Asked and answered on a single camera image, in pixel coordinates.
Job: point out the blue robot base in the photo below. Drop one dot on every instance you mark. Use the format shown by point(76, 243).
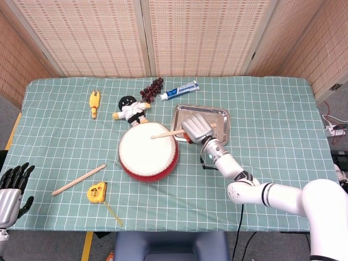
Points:
point(171, 244)

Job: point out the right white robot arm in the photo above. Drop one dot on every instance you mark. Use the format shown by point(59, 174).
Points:
point(285, 195)

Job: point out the green checked tablecloth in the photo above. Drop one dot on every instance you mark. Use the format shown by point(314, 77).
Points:
point(258, 108)

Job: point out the purple grape bunch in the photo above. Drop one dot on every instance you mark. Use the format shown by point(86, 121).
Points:
point(150, 91)

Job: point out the blue white toothpaste tube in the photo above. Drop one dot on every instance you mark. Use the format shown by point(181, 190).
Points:
point(176, 91)

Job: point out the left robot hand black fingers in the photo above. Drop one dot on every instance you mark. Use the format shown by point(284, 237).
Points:
point(11, 198)

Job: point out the yellow tape measure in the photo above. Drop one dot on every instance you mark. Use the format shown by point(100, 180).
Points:
point(95, 191)

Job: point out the red drum white skin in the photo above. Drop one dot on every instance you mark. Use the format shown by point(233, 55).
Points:
point(146, 152)

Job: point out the white power strip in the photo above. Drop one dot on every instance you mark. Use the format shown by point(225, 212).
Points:
point(334, 130)

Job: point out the rectangular metal tray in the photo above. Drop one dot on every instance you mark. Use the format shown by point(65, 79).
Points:
point(220, 117)

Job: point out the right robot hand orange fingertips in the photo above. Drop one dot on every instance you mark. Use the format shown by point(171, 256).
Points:
point(197, 129)

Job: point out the woven folding screen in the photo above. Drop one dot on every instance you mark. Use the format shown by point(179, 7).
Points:
point(95, 38)

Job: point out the yellow rubber chicken toy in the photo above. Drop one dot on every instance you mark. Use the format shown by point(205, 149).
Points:
point(94, 103)

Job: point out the black white penguin toy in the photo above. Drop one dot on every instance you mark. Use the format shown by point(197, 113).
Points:
point(133, 110)

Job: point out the wooden drumstick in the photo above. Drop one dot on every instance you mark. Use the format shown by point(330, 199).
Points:
point(79, 179)
point(166, 134)

